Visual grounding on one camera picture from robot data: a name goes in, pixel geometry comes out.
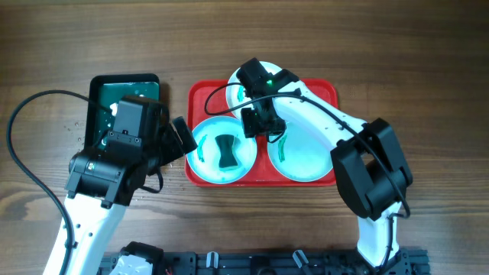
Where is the light blue plate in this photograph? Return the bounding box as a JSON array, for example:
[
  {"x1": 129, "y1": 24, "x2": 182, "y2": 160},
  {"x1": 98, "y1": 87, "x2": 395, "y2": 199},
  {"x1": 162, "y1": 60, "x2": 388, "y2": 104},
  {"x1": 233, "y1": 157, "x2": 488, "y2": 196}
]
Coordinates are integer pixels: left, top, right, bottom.
[
  {"x1": 186, "y1": 116, "x2": 257, "y2": 185},
  {"x1": 267, "y1": 122, "x2": 333, "y2": 183}
]

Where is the green yellow sponge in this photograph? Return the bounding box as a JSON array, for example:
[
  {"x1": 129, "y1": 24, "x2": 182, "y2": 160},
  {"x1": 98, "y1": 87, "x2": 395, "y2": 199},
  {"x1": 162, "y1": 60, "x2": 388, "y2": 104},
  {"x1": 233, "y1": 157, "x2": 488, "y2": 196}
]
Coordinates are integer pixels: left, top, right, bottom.
[{"x1": 215, "y1": 134, "x2": 238, "y2": 170}]

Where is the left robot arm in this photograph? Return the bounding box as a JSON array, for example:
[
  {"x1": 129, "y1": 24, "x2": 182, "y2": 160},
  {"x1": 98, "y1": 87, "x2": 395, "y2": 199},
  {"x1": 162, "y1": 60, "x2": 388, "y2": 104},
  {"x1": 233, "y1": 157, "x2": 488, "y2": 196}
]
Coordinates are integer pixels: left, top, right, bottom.
[{"x1": 44, "y1": 95, "x2": 197, "y2": 274}]

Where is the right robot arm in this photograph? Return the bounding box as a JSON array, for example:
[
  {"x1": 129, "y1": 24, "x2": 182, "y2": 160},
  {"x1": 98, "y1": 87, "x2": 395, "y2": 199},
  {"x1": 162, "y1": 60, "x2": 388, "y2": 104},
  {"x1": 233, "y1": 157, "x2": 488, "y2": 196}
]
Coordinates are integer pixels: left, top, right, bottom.
[{"x1": 235, "y1": 58, "x2": 413, "y2": 272}]

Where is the red plastic tray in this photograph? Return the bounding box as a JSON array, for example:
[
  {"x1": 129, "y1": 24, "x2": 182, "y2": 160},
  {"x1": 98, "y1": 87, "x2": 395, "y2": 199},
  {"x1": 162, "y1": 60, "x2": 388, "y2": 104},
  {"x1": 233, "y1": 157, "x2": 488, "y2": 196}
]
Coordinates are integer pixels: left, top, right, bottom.
[{"x1": 185, "y1": 79, "x2": 338, "y2": 187}]

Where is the white plate top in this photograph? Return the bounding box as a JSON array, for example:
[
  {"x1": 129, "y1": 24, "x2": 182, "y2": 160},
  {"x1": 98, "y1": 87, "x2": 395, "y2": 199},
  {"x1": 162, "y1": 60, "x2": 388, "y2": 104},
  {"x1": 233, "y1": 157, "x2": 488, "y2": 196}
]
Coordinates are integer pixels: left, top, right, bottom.
[{"x1": 225, "y1": 58, "x2": 300, "y2": 119}]

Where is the left black cable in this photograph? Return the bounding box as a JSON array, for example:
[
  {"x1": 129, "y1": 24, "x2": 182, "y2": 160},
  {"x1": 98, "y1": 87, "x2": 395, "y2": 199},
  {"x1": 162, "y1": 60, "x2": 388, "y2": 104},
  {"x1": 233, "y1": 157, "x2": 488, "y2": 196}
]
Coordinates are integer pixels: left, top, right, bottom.
[{"x1": 5, "y1": 89, "x2": 112, "y2": 275}]

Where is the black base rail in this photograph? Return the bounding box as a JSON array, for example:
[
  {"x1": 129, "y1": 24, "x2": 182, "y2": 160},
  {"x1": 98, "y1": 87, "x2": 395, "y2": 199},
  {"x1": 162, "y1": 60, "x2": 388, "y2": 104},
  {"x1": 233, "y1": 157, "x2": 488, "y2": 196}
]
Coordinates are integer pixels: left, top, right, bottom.
[{"x1": 96, "y1": 248, "x2": 431, "y2": 275}]

